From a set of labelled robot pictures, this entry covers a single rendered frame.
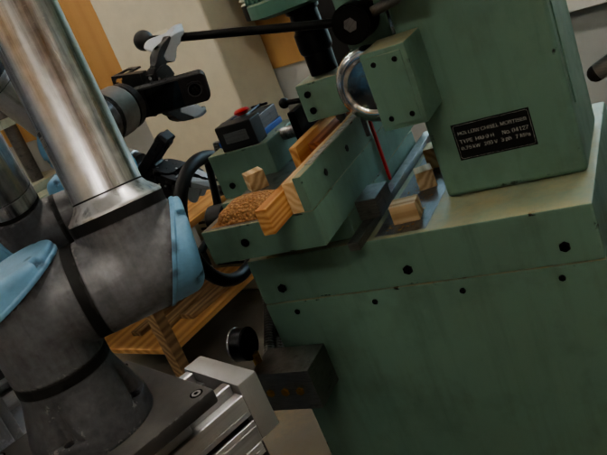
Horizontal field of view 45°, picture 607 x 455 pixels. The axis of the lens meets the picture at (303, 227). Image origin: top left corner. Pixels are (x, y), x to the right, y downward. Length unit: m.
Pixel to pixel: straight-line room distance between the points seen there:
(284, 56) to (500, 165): 1.93
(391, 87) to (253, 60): 1.91
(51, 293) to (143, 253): 0.11
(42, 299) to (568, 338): 0.76
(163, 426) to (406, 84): 0.56
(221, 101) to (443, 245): 1.86
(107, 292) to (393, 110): 0.49
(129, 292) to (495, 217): 0.54
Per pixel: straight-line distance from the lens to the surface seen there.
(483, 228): 1.11
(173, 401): 0.92
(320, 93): 1.30
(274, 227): 1.04
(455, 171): 1.20
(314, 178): 1.10
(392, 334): 1.25
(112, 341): 2.96
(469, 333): 1.21
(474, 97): 1.15
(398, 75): 1.06
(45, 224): 1.05
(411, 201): 1.17
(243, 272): 1.56
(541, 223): 1.09
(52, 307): 0.84
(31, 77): 0.86
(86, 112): 0.85
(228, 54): 2.84
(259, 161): 1.36
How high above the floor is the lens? 1.24
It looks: 19 degrees down
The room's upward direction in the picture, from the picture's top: 22 degrees counter-clockwise
